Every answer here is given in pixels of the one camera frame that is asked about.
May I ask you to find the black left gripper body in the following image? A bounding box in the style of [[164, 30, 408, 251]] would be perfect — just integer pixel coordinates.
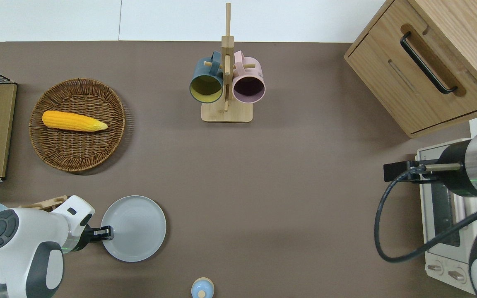
[[82, 226, 107, 245]]

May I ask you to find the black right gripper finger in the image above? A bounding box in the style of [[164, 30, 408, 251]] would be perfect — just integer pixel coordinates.
[[383, 171, 410, 183], [383, 160, 410, 173]]

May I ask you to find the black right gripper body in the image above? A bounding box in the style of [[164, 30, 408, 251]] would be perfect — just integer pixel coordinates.
[[408, 159, 440, 184]]

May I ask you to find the gray round plate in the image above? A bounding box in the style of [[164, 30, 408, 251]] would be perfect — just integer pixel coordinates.
[[100, 195, 167, 263]]

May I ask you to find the wooden plate rack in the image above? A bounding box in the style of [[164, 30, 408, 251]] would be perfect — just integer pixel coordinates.
[[18, 195, 69, 212]]

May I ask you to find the white toaster oven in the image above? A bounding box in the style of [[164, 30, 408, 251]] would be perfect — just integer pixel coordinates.
[[415, 138, 477, 296]]

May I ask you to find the round brown wicker basket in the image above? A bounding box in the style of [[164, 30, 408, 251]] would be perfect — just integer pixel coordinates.
[[29, 78, 127, 173]]

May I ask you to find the light wooden cabinet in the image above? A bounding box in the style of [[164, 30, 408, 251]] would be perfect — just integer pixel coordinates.
[[344, 0, 477, 139]]

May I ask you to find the brown table mat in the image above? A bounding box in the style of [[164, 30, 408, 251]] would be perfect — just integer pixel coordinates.
[[0, 41, 477, 298]]

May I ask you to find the yellow corn cob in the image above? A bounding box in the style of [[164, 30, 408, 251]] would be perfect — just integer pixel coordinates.
[[41, 110, 108, 133]]

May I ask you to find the wooden mug rack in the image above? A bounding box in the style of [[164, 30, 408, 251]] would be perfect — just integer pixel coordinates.
[[201, 3, 254, 123]]

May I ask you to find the pink mug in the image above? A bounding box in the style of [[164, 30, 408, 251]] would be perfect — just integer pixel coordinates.
[[232, 50, 267, 104]]

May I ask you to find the dark blue mug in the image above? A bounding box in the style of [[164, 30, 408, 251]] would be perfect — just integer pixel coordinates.
[[189, 50, 225, 104]]

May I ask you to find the white oven door handle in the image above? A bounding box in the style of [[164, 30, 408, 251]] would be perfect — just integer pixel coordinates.
[[452, 194, 470, 227]]

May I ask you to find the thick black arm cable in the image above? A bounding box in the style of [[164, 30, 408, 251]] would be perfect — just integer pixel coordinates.
[[373, 167, 477, 264]]

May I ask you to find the black cabinet handle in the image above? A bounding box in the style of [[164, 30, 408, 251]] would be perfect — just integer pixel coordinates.
[[400, 31, 459, 95]]

